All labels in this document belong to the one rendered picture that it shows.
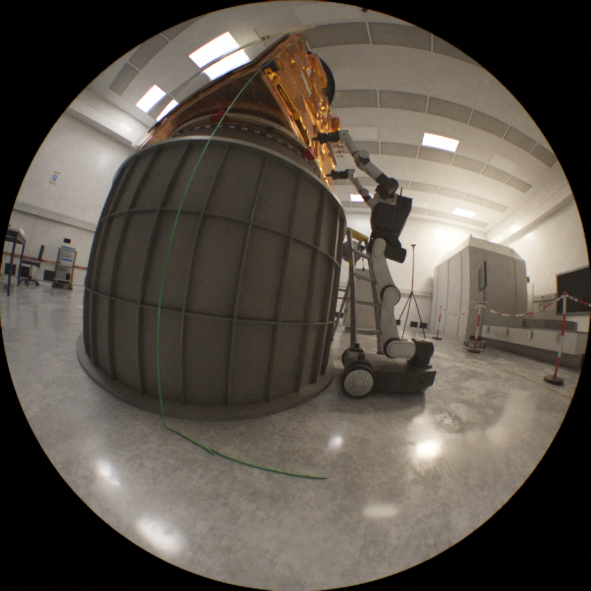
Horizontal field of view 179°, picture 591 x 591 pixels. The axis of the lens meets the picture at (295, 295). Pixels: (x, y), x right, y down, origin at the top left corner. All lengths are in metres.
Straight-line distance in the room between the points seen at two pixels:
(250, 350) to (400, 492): 0.75
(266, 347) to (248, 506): 0.61
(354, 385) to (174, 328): 0.94
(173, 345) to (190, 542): 0.64
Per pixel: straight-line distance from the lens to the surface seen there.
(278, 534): 0.53
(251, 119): 1.50
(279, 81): 1.57
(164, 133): 2.01
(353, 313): 2.03
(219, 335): 0.74
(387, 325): 1.30
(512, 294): 7.45
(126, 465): 0.66
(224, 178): 0.86
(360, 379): 1.11
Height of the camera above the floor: 0.49
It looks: 2 degrees up
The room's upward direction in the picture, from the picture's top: 8 degrees clockwise
